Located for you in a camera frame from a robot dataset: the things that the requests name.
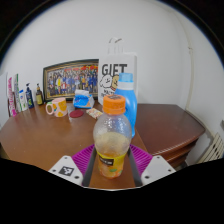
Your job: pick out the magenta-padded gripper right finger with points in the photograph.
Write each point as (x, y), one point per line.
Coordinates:
(143, 159)

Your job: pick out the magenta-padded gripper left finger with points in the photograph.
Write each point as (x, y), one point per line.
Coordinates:
(81, 159)

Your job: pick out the orange juice bottle orange cap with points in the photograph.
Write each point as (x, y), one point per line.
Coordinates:
(111, 133)

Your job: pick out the dark wooden side table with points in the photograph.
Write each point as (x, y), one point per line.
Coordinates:
(166, 126)

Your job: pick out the flat round red coaster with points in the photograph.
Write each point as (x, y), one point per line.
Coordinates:
(76, 113)

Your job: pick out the small patterned snack packet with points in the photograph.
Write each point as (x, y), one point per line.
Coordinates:
(94, 113)

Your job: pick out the pink mug with orange print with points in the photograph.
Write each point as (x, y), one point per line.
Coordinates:
(60, 106)

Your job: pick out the blue detergent bottle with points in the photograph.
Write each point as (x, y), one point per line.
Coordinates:
(131, 100)

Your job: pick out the white radiator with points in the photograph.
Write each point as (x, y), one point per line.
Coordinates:
(215, 148)

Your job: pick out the amber pump bottle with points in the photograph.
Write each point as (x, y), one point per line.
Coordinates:
(39, 97)

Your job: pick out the dark blue pump bottle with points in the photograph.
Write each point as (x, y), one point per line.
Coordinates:
(30, 99)

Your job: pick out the framed group picture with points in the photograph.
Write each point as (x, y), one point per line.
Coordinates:
(70, 80)

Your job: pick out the white shampoo bottle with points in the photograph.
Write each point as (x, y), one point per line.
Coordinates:
(23, 101)

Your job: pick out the tall pink and white box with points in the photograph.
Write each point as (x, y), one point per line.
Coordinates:
(11, 100)

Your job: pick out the tall green and white box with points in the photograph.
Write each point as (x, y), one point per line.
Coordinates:
(16, 90)

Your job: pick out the white paper gift bag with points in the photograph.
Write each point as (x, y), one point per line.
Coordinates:
(110, 66)

